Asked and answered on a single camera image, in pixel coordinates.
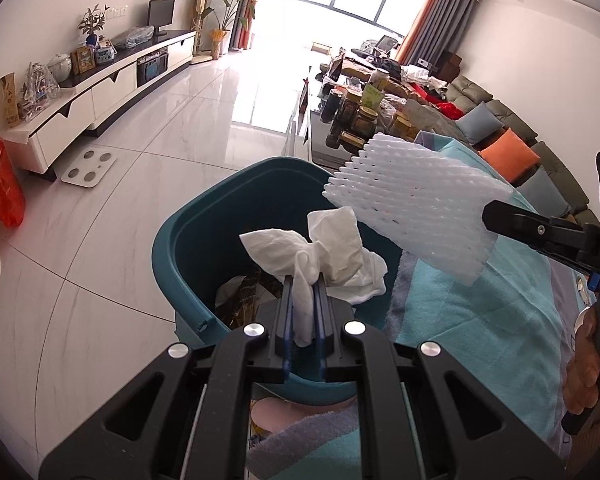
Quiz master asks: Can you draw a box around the cluttered coffee table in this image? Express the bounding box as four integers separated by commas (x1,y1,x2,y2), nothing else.
283,52,417,172

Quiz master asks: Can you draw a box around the blue cushion near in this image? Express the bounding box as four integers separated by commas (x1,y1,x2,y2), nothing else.
517,167,571,218

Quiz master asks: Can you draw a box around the orange cushion far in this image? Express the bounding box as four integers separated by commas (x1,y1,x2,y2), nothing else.
479,129,540,183

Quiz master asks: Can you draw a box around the blue cushion far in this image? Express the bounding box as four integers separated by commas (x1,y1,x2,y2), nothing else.
455,103,503,145

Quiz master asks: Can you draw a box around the white foam fruit net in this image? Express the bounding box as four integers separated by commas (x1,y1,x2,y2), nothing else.
323,133,513,286

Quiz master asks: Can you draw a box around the orange plastic bag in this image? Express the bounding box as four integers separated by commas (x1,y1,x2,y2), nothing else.
0,140,26,229

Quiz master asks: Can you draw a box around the green sectional sofa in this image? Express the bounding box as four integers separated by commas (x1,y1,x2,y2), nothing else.
419,74,600,229

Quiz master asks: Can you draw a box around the white bathroom scale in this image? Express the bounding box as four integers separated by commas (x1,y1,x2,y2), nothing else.
61,148,118,188

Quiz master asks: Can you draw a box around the white black TV cabinet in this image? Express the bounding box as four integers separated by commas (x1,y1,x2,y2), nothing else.
1,29,196,176

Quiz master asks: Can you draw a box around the small black monitor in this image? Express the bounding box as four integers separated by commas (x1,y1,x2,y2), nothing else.
147,0,175,37

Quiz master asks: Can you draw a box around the tall green potted plant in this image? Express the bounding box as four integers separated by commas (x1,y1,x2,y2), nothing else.
202,0,253,61

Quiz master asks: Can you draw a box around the teal grey tablecloth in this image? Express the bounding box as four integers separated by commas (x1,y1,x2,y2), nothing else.
249,129,600,480

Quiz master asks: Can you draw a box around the right orange grey curtain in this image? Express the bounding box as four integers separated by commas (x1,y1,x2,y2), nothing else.
394,0,479,68

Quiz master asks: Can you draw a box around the pink sweater forearm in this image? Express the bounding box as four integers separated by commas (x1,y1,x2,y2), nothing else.
567,417,600,478

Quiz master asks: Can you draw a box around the teal plastic trash bin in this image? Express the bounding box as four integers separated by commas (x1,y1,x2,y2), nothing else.
151,157,402,406

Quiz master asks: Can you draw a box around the flower vase on cabinet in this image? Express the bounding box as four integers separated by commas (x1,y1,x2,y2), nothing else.
78,3,109,48

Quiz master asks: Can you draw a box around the person's right hand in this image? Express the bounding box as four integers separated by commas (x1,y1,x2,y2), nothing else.
562,308,600,415

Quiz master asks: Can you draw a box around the blue cushion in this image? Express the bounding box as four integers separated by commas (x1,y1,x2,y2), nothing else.
455,103,503,145
517,167,571,218

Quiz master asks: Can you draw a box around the orange grey curtain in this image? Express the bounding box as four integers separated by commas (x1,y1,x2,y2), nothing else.
394,0,479,68
230,0,258,50

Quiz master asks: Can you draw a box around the large gold foil wrapper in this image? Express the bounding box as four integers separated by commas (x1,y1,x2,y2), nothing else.
213,268,283,330

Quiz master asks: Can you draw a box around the left orange grey curtain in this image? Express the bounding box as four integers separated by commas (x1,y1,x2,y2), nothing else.
230,0,258,50

